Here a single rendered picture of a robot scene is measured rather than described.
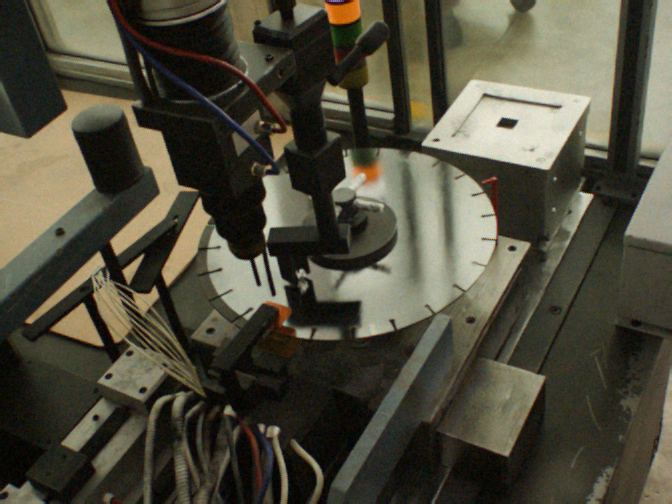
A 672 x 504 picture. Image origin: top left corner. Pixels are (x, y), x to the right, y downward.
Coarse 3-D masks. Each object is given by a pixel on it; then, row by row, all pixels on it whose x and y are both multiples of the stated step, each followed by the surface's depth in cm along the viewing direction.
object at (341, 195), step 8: (360, 176) 95; (352, 184) 94; (360, 184) 94; (336, 192) 92; (344, 192) 92; (352, 192) 92; (336, 200) 91; (344, 200) 91; (352, 200) 91; (360, 200) 91; (336, 208) 91; (344, 208) 91; (352, 208) 92; (360, 208) 91; (368, 208) 91; (376, 208) 90; (384, 208) 91; (344, 216) 92; (352, 216) 92
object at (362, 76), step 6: (366, 60) 115; (360, 66) 114; (366, 66) 115; (354, 72) 114; (360, 72) 114; (366, 72) 115; (348, 78) 114; (354, 78) 114; (360, 78) 115; (366, 78) 116; (342, 84) 115; (348, 84) 115; (354, 84) 115; (360, 84) 115
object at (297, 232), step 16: (320, 208) 82; (320, 224) 84; (336, 224) 84; (272, 240) 86; (288, 240) 86; (304, 240) 85; (320, 240) 85; (336, 240) 85; (272, 256) 87; (288, 256) 87; (304, 256) 88; (288, 272) 88
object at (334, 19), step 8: (352, 0) 107; (328, 8) 109; (336, 8) 108; (344, 8) 108; (352, 8) 108; (328, 16) 109; (336, 16) 108; (344, 16) 108; (352, 16) 109; (360, 16) 110; (336, 24) 109; (344, 24) 109
